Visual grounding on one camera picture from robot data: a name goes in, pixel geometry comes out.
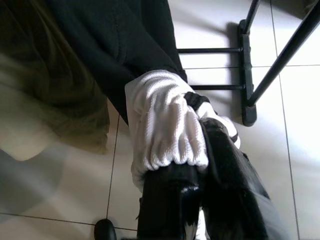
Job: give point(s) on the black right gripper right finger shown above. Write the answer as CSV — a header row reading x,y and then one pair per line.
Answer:
x,y
230,187

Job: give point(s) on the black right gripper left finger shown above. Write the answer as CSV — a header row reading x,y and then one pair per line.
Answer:
x,y
160,205

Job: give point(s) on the white ribbed knit garment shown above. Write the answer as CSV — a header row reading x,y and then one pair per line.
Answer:
x,y
170,125

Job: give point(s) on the black robot foot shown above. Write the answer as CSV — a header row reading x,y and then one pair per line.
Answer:
x,y
105,230

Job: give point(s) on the black clothes rack silver bar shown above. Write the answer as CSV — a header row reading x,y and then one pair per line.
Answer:
x,y
247,75

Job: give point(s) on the black T-shirt blue print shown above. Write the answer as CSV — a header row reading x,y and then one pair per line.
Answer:
x,y
112,37

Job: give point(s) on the beige hanging shirt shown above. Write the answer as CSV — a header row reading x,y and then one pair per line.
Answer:
x,y
37,75

